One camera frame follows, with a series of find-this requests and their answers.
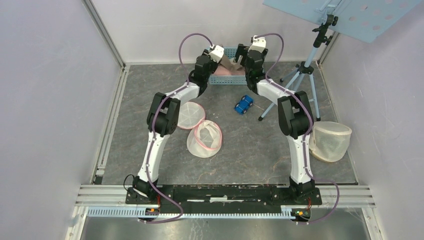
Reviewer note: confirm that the blue tripod stand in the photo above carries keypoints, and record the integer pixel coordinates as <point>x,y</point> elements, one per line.
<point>305,68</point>

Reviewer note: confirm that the blue plastic basket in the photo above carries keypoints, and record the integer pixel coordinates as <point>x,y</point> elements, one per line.
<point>228,80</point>

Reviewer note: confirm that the white round tub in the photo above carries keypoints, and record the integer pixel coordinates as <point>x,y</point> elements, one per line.
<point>329,141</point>

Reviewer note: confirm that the light blue cable rail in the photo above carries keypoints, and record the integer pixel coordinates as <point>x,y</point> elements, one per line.
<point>142,212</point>

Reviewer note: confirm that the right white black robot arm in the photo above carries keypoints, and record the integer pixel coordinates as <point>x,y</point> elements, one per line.
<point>294,119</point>

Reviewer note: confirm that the white mesh laundry bag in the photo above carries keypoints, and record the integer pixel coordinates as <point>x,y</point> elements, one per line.
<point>205,137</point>

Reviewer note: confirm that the blue toy car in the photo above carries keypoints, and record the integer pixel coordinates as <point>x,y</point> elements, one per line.
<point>243,105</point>

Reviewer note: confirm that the beige padded bra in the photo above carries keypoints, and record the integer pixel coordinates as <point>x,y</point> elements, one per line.
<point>229,64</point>

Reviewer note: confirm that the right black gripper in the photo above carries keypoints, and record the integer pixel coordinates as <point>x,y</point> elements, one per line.
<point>242,50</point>

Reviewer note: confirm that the light blue perforated board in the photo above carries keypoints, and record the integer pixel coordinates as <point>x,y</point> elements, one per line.
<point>363,20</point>

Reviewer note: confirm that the pink cloth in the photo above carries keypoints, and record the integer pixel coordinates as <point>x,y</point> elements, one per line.
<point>222,71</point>

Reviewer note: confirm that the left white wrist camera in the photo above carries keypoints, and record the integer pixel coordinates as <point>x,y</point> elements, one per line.
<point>216,50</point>

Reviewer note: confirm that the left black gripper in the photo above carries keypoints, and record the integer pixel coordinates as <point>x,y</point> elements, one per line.
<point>215,63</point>

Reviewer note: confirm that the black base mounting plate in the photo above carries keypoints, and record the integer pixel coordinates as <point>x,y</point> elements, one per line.
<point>218,199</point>

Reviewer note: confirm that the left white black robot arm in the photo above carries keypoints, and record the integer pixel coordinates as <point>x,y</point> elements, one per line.
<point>162,121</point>

